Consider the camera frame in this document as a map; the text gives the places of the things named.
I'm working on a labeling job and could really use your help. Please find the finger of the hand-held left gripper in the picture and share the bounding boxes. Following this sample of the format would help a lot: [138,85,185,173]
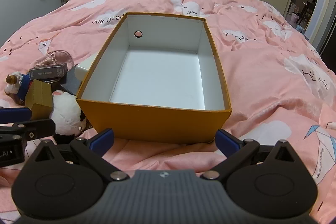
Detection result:
[0,107,32,124]
[0,119,56,142]

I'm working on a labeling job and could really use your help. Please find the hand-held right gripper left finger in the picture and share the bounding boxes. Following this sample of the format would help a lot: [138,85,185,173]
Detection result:
[34,129,128,182]

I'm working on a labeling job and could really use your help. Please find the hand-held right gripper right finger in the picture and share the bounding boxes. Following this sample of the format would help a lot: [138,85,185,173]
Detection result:
[202,129,295,181]

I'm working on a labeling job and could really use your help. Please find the black white penguin plush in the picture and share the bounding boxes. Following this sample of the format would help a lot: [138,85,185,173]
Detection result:
[49,91,88,136]

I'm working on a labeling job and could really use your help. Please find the gold cardboard box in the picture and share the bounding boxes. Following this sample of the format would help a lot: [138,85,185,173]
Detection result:
[25,80,54,121]

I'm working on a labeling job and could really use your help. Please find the duck plush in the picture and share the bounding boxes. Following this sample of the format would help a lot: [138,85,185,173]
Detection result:
[5,71,34,105]

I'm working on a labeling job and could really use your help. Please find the dark printed small box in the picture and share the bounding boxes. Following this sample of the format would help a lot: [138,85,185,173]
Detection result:
[29,63,69,81]

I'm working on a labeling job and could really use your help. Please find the black box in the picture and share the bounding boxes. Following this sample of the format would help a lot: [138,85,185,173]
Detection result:
[59,67,85,96]

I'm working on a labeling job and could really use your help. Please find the orange cardboard box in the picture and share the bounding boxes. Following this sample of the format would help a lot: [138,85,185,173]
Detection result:
[76,12,232,144]

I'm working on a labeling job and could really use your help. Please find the pink fabric pouch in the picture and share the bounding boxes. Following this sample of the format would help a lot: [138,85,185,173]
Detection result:
[37,50,75,75]

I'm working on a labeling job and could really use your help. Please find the cream white box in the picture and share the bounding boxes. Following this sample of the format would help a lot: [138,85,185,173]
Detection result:
[74,52,99,81]

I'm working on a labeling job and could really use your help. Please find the pink bin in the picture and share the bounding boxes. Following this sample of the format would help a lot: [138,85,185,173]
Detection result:
[290,4,300,23]

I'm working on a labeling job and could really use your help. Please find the dark chair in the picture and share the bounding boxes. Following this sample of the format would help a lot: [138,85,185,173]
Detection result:
[299,1,315,28]

